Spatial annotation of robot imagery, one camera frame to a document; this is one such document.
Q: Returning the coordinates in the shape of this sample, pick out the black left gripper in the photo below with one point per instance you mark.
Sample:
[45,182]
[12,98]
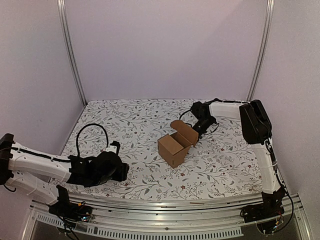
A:
[122,172]

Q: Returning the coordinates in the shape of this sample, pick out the brown cardboard box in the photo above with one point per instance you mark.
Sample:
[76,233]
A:
[173,148]

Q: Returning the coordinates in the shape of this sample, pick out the aluminium frame post right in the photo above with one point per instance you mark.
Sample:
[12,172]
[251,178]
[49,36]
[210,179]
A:
[270,4]

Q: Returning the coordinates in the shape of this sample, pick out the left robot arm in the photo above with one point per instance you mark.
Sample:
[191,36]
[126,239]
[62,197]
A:
[20,166]

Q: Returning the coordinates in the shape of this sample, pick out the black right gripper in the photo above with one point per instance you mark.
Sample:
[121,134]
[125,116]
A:
[200,125]

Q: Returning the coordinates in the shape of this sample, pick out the aluminium front rail base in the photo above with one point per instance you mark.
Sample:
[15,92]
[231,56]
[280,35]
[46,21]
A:
[205,219]

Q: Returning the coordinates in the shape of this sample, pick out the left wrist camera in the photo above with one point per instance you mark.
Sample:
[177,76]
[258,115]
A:
[113,147]

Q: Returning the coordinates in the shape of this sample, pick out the aluminium frame post left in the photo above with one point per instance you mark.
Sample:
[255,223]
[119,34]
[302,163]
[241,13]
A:
[62,11]

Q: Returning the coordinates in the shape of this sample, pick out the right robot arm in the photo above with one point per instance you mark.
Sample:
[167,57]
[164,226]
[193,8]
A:
[256,130]

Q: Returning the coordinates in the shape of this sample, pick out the aluminium frame post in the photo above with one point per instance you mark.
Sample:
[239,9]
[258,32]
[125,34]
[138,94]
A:
[62,11]
[270,4]

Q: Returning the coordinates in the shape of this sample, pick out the floral patterned table cloth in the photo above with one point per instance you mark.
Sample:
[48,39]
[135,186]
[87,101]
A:
[221,164]

